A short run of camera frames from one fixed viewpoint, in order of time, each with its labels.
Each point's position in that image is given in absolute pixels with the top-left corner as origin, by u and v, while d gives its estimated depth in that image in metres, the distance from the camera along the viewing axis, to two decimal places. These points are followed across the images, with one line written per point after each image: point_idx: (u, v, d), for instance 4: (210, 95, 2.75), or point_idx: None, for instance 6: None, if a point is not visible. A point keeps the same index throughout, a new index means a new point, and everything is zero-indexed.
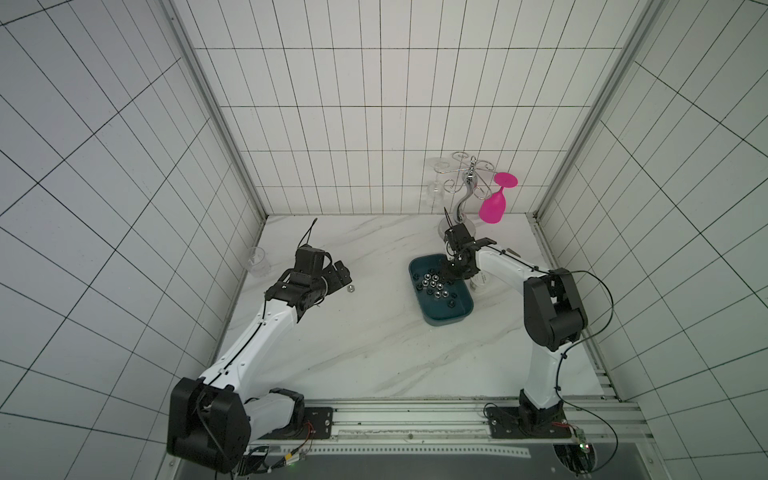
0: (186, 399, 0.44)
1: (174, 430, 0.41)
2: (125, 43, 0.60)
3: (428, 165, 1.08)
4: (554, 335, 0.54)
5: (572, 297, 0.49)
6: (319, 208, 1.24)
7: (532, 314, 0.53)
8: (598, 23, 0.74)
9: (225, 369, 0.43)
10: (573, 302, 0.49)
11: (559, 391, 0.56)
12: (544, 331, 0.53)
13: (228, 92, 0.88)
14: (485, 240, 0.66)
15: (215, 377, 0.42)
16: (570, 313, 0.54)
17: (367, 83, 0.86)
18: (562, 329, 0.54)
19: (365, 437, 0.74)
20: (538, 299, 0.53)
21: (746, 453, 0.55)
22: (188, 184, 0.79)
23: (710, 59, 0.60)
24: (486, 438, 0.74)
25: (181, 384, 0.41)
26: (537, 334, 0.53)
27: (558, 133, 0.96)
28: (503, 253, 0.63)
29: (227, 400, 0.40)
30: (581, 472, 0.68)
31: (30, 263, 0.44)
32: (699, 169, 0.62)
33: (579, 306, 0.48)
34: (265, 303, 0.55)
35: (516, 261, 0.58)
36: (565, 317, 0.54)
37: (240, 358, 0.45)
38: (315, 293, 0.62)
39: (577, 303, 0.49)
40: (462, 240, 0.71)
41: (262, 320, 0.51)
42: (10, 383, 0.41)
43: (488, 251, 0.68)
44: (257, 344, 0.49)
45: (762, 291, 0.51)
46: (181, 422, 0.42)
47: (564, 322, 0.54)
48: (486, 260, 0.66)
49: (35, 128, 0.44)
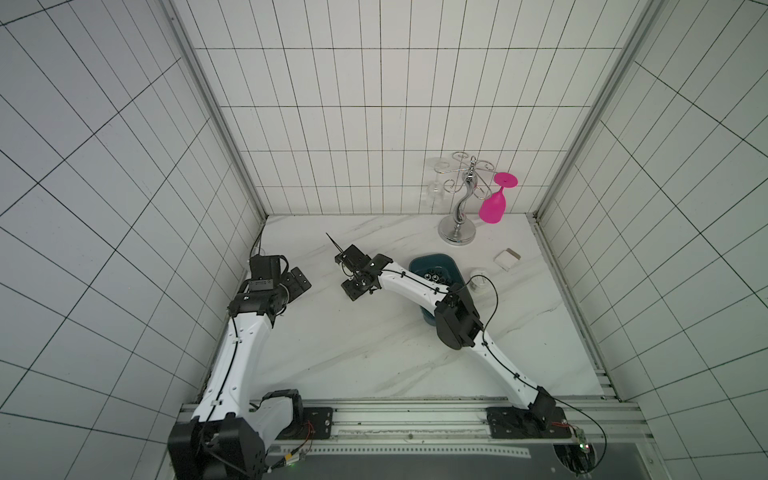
0: (188, 442, 0.41)
1: (186, 473, 0.39)
2: (125, 44, 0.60)
3: (428, 165, 1.08)
4: (463, 338, 0.68)
5: (467, 307, 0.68)
6: (319, 208, 1.24)
7: (445, 327, 0.63)
8: (598, 24, 0.74)
9: (218, 400, 0.41)
10: (469, 307, 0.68)
11: (520, 376, 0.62)
12: (457, 337, 0.65)
13: (228, 92, 0.88)
14: (383, 260, 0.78)
15: (210, 413, 0.40)
16: (468, 319, 0.68)
17: (367, 83, 0.86)
18: (466, 331, 0.70)
19: (364, 437, 0.74)
20: (450, 320, 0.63)
21: (746, 454, 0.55)
22: (188, 184, 0.79)
23: (709, 58, 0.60)
24: (486, 438, 0.74)
25: (176, 431, 0.38)
26: (450, 339, 0.63)
27: (558, 133, 0.96)
28: (403, 274, 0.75)
29: (234, 426, 0.39)
30: (581, 472, 0.68)
31: (30, 264, 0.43)
32: (699, 169, 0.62)
33: (473, 309, 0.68)
34: (231, 321, 0.51)
35: (420, 284, 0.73)
36: (465, 321, 0.67)
37: (230, 385, 0.43)
38: (281, 296, 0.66)
39: (471, 308, 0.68)
40: (359, 263, 0.82)
41: (237, 339, 0.48)
42: (10, 383, 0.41)
43: (389, 275, 0.73)
44: (241, 362, 0.46)
45: (762, 291, 0.51)
46: (191, 464, 0.39)
47: (467, 325, 0.68)
48: (388, 283, 0.71)
49: (35, 127, 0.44)
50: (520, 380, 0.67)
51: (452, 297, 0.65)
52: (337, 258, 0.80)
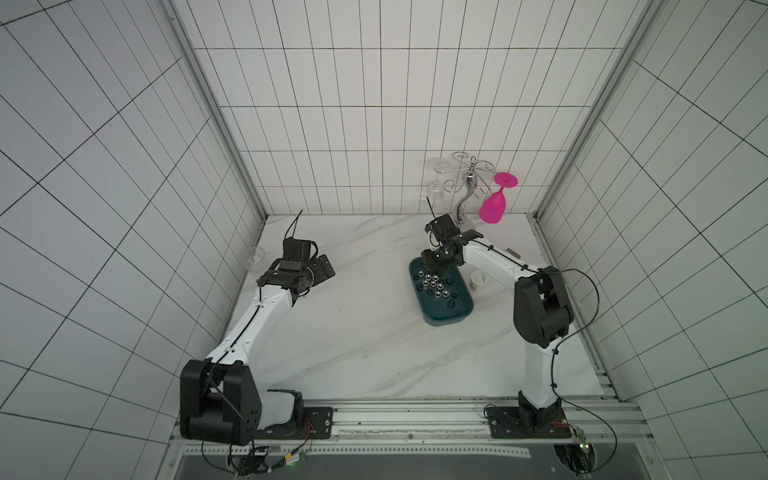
0: (196, 378, 0.44)
1: (187, 410, 0.42)
2: (125, 43, 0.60)
3: (428, 165, 1.08)
4: (545, 332, 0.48)
5: (560, 296, 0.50)
6: (319, 208, 1.24)
7: (523, 313, 0.53)
8: (598, 24, 0.74)
9: (231, 348, 0.45)
10: (561, 299, 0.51)
11: (556, 389, 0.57)
12: (535, 330, 0.54)
13: (228, 92, 0.88)
14: (472, 234, 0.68)
15: (222, 356, 0.43)
16: (558, 310, 0.56)
17: (366, 82, 0.85)
18: (551, 326, 0.56)
19: (364, 437, 0.74)
20: (529, 300, 0.54)
21: (746, 453, 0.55)
22: (188, 184, 0.79)
23: (710, 58, 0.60)
24: (486, 438, 0.74)
25: (189, 366, 0.42)
26: (526, 331, 0.54)
27: (558, 133, 0.96)
28: (491, 248, 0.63)
29: (238, 373, 0.41)
30: (581, 471, 0.68)
31: (31, 263, 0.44)
32: (698, 171, 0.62)
33: (566, 303, 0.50)
34: (260, 288, 0.56)
35: (506, 260, 0.61)
36: (554, 315, 0.55)
37: (244, 338, 0.47)
38: (306, 279, 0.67)
39: (564, 301, 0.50)
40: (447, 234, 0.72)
41: (259, 302, 0.53)
42: (10, 383, 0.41)
43: (475, 247, 0.67)
44: (259, 323, 0.50)
45: (762, 291, 0.51)
46: (193, 401, 0.41)
47: (552, 319, 0.55)
48: (472, 256, 0.66)
49: (35, 128, 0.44)
50: (552, 388, 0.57)
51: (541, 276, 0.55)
52: (428, 226, 0.81)
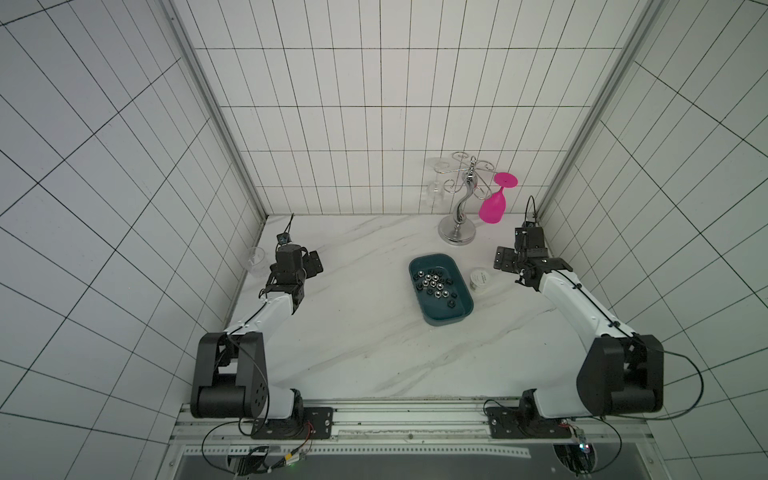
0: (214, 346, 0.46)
1: (201, 381, 0.44)
2: (125, 44, 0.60)
3: (428, 165, 1.08)
4: (614, 403, 0.44)
5: (651, 374, 0.44)
6: (319, 208, 1.24)
7: (592, 375, 0.44)
8: (598, 24, 0.74)
9: (244, 324, 0.49)
10: (650, 380, 0.44)
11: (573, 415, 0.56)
12: (601, 397, 0.44)
13: (228, 92, 0.88)
14: (559, 264, 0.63)
15: (236, 328, 0.48)
16: (640, 388, 0.44)
17: (366, 82, 0.85)
18: (623, 401, 0.44)
19: (364, 437, 0.74)
20: (609, 367, 0.43)
21: (747, 453, 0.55)
22: (189, 184, 0.80)
23: (710, 58, 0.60)
24: (486, 438, 0.74)
25: (207, 338, 0.45)
26: (589, 392, 0.45)
27: (558, 133, 0.96)
28: (577, 287, 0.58)
29: (253, 341, 0.46)
30: (581, 472, 0.68)
31: (32, 264, 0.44)
32: (698, 171, 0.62)
33: (655, 387, 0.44)
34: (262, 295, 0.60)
35: (591, 307, 0.51)
36: (633, 391, 0.44)
37: (255, 318, 0.52)
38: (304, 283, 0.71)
39: (653, 382, 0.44)
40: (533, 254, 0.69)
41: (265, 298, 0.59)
42: (10, 383, 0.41)
43: (559, 280, 0.57)
44: (266, 310, 0.56)
45: (762, 291, 0.51)
46: (209, 369, 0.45)
47: (629, 396, 0.44)
48: (552, 286, 0.56)
49: (35, 128, 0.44)
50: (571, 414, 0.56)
51: (632, 343, 0.46)
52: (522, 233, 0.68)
